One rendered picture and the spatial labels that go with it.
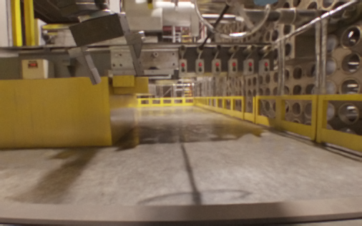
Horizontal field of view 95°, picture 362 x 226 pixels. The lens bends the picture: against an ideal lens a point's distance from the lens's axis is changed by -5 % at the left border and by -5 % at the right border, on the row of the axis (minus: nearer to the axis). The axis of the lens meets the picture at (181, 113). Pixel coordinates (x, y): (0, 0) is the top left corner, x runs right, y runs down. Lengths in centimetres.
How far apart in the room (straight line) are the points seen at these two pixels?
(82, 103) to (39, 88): 38
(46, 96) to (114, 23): 143
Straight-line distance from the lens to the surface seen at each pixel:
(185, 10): 217
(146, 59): 193
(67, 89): 173
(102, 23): 47
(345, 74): 275
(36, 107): 188
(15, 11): 270
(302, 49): 291
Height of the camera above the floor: 39
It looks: 5 degrees down
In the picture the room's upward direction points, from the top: 1 degrees counter-clockwise
